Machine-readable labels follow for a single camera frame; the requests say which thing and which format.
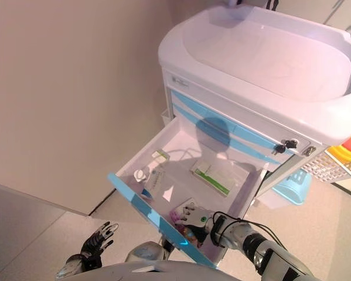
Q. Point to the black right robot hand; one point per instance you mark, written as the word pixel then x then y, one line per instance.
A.
pixel 200 218

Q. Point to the grey robot torso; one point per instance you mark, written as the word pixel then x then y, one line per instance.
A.
pixel 151 273

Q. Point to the small white round bottle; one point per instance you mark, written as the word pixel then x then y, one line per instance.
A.
pixel 140 176

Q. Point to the yellow sharps container red lid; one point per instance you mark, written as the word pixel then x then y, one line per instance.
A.
pixel 343 158

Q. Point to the small white green medicine box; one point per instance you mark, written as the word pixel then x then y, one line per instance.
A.
pixel 160 154

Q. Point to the translucent white plastic bin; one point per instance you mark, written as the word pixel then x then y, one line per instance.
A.
pixel 273 202

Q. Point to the large white green medicine box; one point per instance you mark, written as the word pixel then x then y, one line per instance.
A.
pixel 222 175

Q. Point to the white medical cart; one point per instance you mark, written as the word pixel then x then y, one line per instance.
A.
pixel 266 58

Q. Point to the white drawer with blue front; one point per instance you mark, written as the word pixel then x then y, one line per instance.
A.
pixel 143 205

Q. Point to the white printed medicine bag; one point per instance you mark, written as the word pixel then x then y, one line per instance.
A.
pixel 160 183

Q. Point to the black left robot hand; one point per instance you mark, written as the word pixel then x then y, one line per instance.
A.
pixel 96 246

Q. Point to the pink white medicine box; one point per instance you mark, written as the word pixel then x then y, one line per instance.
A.
pixel 176 212

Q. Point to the black cart keys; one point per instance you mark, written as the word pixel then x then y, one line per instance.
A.
pixel 286 145

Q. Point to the light blue plastic bin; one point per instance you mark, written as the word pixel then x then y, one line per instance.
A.
pixel 293 190

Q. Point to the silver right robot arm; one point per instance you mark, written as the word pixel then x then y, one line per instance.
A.
pixel 257 248

